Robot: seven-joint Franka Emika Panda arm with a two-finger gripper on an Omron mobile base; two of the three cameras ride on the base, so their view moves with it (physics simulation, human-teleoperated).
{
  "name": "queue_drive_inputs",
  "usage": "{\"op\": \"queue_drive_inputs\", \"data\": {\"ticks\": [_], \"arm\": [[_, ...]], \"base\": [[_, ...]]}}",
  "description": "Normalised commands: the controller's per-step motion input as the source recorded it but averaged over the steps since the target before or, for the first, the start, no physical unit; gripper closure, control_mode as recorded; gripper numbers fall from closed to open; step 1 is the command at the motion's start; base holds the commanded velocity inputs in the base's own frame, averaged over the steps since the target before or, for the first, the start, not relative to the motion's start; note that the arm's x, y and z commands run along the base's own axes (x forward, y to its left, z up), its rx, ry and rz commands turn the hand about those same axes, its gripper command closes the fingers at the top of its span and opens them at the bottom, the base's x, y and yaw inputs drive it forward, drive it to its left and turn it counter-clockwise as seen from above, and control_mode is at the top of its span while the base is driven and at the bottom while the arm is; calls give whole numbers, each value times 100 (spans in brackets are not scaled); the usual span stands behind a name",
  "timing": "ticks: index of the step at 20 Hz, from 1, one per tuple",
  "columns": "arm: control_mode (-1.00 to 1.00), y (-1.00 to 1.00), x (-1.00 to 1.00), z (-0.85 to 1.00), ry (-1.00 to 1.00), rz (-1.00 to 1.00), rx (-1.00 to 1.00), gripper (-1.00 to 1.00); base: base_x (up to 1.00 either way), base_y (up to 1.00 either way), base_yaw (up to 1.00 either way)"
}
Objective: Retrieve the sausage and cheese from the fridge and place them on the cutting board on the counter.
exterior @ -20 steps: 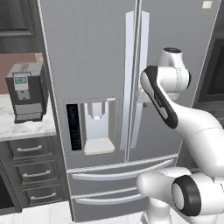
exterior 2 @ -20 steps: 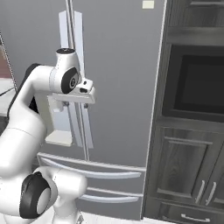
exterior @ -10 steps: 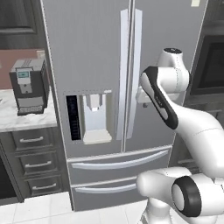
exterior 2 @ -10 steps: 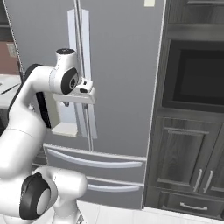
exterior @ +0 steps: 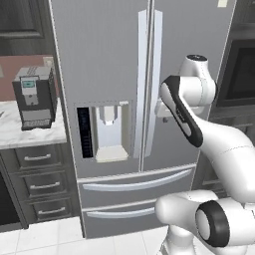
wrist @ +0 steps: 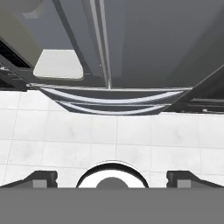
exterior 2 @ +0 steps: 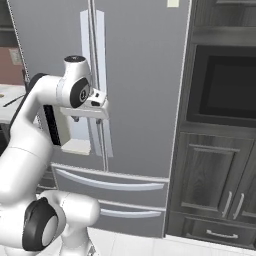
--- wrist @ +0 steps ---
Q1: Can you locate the short curved silver drawer handle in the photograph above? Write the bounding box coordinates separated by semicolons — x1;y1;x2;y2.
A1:
66;101;168;116

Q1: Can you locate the silver fridge door handle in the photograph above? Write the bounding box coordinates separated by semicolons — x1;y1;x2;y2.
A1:
98;0;114;90
87;0;109;88

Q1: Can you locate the large grey fridge drawer front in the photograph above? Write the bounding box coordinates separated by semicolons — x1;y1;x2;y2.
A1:
28;83;194;107

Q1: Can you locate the beige cupboard run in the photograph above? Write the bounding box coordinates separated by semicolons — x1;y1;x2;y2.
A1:
0;0;45;92

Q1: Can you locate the dark cupboard run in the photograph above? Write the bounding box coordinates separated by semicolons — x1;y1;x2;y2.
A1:
162;64;224;116

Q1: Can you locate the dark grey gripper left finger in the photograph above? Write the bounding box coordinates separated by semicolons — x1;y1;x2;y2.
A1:
0;170;59;189

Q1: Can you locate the white and black round disc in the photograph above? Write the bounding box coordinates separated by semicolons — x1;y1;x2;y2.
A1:
75;159;150;189

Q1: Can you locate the grey fridge door with dispenser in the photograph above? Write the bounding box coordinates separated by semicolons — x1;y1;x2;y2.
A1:
17;0;109;89

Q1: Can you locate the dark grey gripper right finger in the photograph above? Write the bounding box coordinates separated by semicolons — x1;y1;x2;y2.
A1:
165;170;224;189

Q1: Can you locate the long curved silver drawer handle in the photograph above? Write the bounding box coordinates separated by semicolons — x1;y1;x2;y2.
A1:
39;86;186;105

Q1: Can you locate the small grey fridge drawer front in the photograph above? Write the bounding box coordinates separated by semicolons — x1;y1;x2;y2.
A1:
55;100;173;117

